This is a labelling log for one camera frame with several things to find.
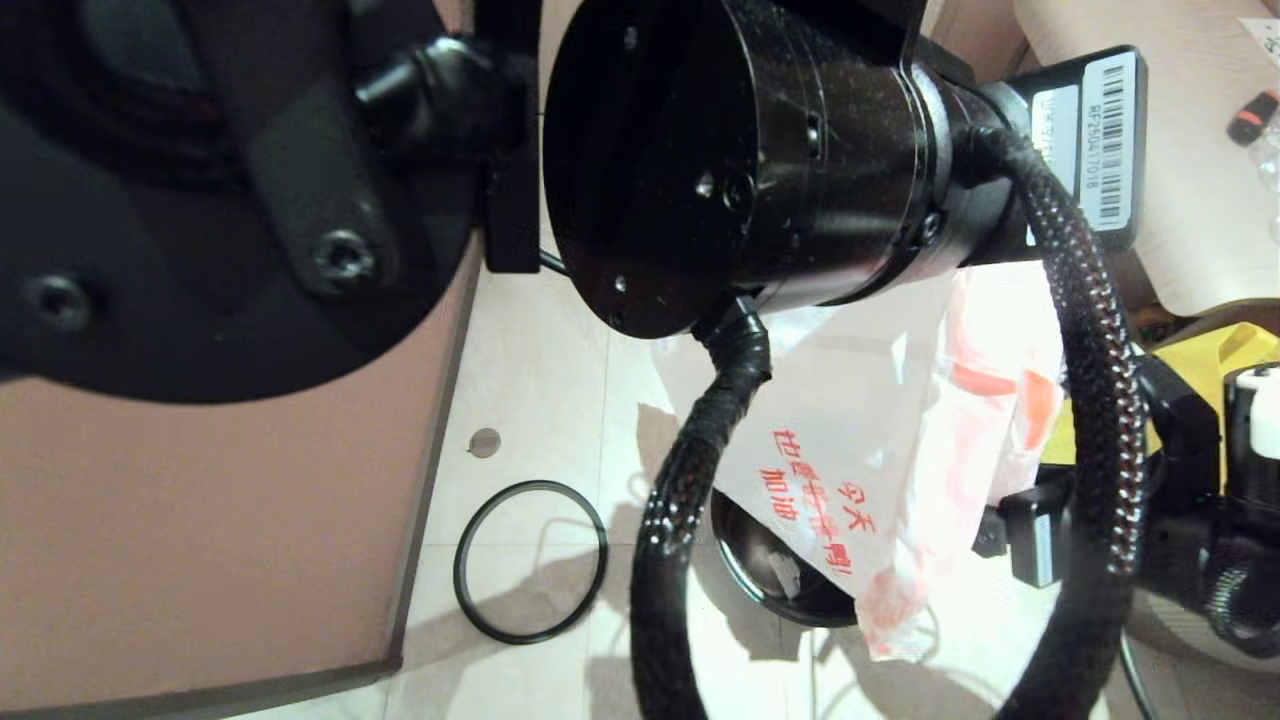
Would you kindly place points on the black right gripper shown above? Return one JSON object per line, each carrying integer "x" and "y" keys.
{"x": 1030, "y": 530}

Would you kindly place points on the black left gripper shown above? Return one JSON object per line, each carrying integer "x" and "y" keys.
{"x": 1110, "y": 130}

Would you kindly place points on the fresh white pink trash bag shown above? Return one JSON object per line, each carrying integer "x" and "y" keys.
{"x": 850, "y": 400}

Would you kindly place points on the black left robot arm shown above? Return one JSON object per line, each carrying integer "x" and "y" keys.
{"x": 200, "y": 200}

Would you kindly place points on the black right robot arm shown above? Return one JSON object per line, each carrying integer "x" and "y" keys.
{"x": 1190, "y": 440}

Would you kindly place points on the yellow shopping bag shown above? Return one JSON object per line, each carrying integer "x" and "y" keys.
{"x": 1200, "y": 350}

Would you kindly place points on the black round trash bin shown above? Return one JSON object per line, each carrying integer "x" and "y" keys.
{"x": 740, "y": 545}

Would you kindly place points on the black orange marker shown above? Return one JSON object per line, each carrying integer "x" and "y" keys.
{"x": 1252, "y": 115}

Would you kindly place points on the white printed paper sheet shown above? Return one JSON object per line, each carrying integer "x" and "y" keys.
{"x": 1262, "y": 38}

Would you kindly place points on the green printed package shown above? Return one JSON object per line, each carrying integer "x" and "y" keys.
{"x": 1155, "y": 325}

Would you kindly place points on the white paper scrap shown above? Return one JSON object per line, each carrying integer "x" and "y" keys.
{"x": 785, "y": 575}

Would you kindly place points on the round metal floor plate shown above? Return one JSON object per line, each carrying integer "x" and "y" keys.
{"x": 485, "y": 442}

